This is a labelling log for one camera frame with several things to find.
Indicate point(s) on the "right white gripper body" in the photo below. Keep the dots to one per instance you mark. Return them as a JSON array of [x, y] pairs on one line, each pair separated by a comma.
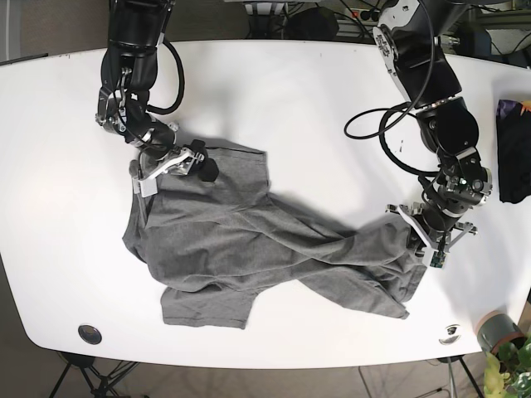
[[144, 171]]

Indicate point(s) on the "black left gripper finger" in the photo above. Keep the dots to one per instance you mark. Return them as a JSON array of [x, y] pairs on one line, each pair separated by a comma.
[[415, 244]]

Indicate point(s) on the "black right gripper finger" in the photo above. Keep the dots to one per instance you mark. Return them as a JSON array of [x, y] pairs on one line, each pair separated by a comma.
[[207, 170]]

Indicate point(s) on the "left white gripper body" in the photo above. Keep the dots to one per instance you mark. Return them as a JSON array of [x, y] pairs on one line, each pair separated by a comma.
[[437, 233]]

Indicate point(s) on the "grey T-shirt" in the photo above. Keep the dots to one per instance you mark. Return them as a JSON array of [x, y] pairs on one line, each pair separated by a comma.
[[216, 246]]

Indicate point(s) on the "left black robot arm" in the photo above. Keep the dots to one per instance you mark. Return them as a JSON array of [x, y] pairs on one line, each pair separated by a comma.
[[408, 36]]

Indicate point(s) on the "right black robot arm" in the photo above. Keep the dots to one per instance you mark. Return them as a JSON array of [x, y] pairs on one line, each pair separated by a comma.
[[128, 72]]

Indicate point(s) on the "silver table grommet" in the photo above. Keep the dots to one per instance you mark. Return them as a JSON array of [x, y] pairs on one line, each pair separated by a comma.
[[451, 334]]

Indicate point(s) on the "grey plant pot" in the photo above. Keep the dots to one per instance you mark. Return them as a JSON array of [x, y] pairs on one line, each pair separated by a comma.
[[495, 329]]

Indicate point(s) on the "green potted plant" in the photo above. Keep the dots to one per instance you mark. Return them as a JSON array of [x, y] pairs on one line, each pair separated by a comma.
[[507, 373]]

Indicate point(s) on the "black table grommet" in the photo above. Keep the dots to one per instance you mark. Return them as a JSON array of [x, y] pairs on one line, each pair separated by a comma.
[[89, 334]]

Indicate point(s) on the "white power strip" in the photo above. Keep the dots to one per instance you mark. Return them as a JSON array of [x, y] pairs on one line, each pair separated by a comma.
[[369, 16]]

